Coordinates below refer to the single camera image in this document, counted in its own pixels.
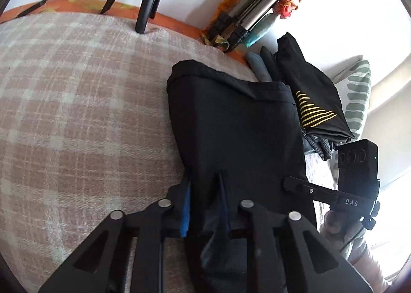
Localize black folded shirt yellow stripes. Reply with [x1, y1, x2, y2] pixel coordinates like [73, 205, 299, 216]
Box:
[274, 32, 354, 144]

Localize person right hand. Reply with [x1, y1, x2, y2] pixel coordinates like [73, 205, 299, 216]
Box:
[320, 210, 367, 265]

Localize plaid beige bed blanket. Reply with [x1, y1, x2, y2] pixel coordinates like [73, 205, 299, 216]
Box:
[0, 12, 335, 293]

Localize green white patterned pillow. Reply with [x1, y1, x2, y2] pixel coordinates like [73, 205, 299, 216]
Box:
[330, 55, 372, 181]

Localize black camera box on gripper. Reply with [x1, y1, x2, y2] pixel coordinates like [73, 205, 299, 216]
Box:
[337, 139, 380, 200]

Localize grey folded clothes stack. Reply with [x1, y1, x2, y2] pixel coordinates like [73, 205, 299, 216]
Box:
[244, 45, 338, 162]

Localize black pants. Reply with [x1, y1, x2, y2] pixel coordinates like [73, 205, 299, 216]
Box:
[166, 60, 306, 292]

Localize orange floral bed sheet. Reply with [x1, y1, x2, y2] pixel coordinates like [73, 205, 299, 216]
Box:
[1, 0, 246, 69]

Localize folded silver tripod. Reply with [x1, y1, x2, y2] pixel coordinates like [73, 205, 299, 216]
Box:
[205, 0, 317, 53]

